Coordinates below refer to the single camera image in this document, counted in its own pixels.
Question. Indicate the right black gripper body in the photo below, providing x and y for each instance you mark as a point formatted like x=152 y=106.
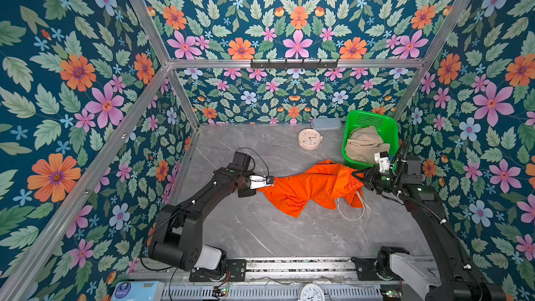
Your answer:
x=383 y=181

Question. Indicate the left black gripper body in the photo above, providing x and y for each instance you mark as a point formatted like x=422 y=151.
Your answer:
x=245 y=191

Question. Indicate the orange shorts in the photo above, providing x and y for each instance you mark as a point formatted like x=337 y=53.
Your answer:
x=323 y=184

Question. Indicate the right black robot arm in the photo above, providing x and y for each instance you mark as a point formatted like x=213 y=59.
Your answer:
x=458 y=277

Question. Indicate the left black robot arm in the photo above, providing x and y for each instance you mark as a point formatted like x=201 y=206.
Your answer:
x=177 y=238

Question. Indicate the beige shorts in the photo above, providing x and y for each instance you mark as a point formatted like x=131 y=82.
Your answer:
x=363 y=144

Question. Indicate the green plastic basket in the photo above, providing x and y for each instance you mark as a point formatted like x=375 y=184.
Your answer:
x=385 y=125

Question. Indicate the pink round alarm clock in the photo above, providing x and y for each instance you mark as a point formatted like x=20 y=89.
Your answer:
x=309 y=139

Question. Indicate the grey rectangular box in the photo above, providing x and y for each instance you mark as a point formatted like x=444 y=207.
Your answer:
x=326 y=124

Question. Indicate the white clock at bottom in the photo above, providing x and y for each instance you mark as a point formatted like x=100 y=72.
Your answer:
x=311 y=292

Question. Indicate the blue tissue pack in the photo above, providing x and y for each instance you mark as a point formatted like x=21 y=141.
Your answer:
x=138 y=291

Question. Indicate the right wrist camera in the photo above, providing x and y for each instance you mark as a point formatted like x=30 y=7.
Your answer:
x=382 y=160

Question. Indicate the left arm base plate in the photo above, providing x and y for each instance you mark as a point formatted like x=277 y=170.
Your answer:
x=232 y=270

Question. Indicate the aluminium mounting rail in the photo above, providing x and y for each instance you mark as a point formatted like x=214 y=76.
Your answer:
x=338 y=268

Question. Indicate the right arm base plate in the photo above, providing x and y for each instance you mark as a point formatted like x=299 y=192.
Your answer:
x=371 y=269

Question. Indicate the black wall hook rail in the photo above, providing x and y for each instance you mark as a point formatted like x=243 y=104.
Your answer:
x=306 y=64

